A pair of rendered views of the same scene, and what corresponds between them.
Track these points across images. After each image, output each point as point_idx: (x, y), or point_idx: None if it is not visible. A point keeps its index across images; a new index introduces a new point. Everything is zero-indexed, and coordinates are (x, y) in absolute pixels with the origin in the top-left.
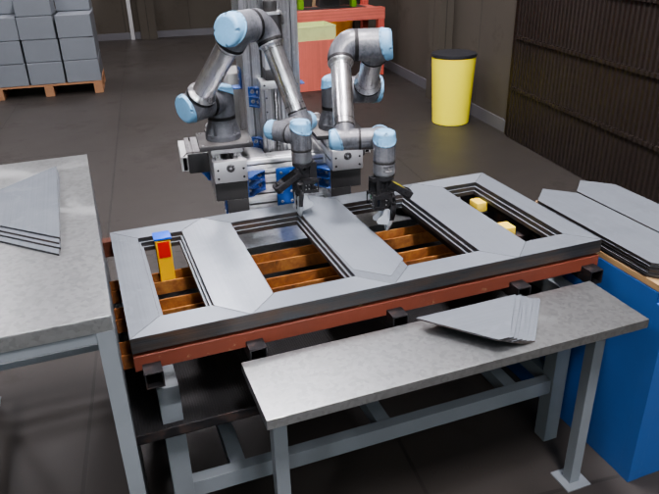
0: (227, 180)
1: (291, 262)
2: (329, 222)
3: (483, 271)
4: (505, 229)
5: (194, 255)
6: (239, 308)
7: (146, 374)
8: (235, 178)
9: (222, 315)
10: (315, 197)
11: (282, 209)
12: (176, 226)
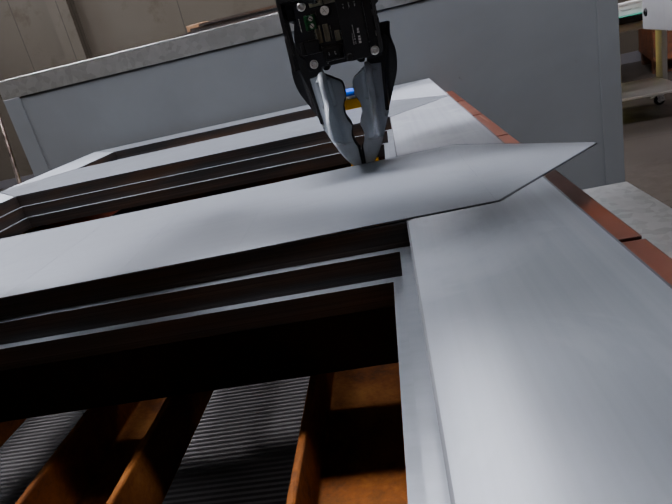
0: (655, 21)
1: None
2: (217, 212)
3: None
4: None
5: (260, 129)
6: (31, 183)
7: None
8: (667, 17)
9: (40, 177)
10: (555, 157)
11: (441, 137)
12: (413, 94)
